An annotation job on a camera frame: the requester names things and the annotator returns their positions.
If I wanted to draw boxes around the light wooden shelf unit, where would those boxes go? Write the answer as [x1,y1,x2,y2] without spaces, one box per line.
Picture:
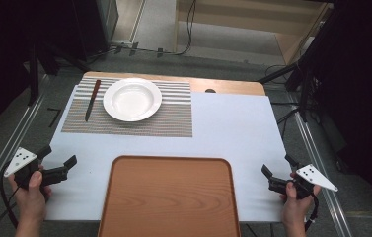
[173,0,335,66]

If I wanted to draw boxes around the black hanging cable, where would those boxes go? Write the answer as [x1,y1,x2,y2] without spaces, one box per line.
[175,0,197,57]

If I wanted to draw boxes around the brown wooden tray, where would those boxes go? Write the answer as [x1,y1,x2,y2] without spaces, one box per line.
[97,154,243,237]

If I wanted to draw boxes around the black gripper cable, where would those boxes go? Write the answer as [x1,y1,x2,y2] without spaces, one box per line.
[304,192,321,232]
[0,160,22,237]

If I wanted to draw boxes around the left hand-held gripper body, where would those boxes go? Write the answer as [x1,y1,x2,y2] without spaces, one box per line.
[3,146,44,191]

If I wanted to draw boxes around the person's right hand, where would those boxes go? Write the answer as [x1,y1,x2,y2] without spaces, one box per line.
[278,172,323,229]

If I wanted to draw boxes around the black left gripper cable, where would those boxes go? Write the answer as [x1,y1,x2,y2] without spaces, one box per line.
[0,160,22,237]

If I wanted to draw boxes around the metal floor rail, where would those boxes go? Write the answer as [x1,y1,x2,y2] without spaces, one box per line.
[286,93,354,237]
[0,93,48,221]

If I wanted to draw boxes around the dark curtain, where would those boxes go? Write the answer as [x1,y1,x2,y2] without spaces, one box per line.
[0,0,88,141]
[300,0,372,230]

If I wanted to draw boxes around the person's left hand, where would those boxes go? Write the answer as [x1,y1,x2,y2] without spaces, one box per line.
[8,165,53,226]

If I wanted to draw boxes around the white deep plate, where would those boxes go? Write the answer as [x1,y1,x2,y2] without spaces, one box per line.
[103,77,163,123]

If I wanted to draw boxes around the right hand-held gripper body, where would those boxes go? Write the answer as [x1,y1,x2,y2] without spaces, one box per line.
[290,163,339,200]

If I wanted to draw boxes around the striped woven placemat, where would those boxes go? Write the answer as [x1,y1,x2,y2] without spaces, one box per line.
[60,76,194,138]

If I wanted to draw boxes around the black metal stand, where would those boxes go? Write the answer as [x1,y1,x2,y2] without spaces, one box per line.
[26,40,41,107]

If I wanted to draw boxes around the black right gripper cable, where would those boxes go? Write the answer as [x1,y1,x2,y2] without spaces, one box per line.
[304,192,321,232]

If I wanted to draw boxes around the dark brown chopsticks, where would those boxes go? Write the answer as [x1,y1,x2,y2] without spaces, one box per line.
[84,79,103,123]

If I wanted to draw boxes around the black floor cable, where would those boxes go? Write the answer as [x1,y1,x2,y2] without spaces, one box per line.
[264,63,306,139]

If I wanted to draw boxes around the black tripod stand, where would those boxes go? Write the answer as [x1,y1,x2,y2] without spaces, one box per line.
[257,58,316,123]

